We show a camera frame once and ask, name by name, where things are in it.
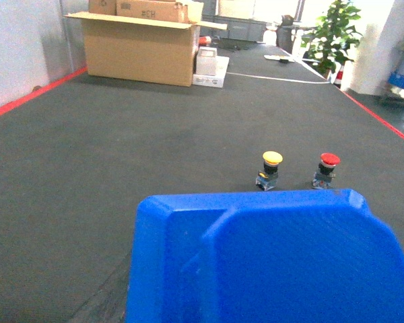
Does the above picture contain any yellow mushroom push button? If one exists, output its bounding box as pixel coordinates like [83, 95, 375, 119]
[255, 151, 283, 191]

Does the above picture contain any white flat box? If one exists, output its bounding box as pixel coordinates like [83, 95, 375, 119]
[192, 56, 230, 88]

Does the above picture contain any small white box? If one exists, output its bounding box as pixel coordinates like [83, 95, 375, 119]
[196, 46, 217, 76]

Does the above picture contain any red mushroom push button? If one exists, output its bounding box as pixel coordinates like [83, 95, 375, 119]
[312, 153, 341, 189]

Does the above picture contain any large cardboard box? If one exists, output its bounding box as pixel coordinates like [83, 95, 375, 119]
[66, 1, 227, 87]

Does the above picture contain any red white traffic cone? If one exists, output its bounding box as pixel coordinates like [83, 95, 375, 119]
[333, 65, 344, 89]

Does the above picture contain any green potted plant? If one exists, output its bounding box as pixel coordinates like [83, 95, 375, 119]
[301, 1, 362, 76]

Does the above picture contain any white cable on mat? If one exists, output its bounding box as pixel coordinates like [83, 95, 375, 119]
[226, 71, 331, 85]

